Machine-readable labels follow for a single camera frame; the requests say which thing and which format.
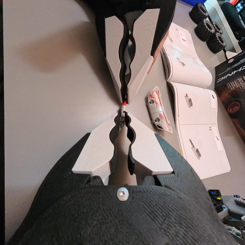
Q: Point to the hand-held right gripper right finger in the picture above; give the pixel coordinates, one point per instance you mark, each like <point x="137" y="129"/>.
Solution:
<point x="151" y="153"/>

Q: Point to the grey printed toy panel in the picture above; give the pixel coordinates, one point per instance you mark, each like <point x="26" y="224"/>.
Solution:
<point x="158" y="109"/>

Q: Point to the white instruction booklet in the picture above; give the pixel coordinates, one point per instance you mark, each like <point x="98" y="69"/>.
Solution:
<point x="195" y="114"/>

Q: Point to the black toy box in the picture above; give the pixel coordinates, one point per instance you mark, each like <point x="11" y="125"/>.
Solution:
<point x="229" y="86"/>

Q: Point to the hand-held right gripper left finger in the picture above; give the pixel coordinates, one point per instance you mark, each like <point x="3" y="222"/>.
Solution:
<point x="91" y="153"/>

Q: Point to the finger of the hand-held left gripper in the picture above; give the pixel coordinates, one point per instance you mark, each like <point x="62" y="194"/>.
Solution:
<point x="113" y="47"/>
<point x="141" y="47"/>

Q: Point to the black toy tyre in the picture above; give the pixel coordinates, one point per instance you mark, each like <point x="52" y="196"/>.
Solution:
<point x="217" y="28"/>
<point x="203" y="29"/>
<point x="216" y="43"/>
<point x="198" y="13"/>

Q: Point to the grey toy assembly red axle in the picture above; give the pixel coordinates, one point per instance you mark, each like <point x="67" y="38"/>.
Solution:
<point x="124" y="108"/>

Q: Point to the partly built toy truck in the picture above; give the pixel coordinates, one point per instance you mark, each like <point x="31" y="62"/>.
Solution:
<point x="233" y="210"/>

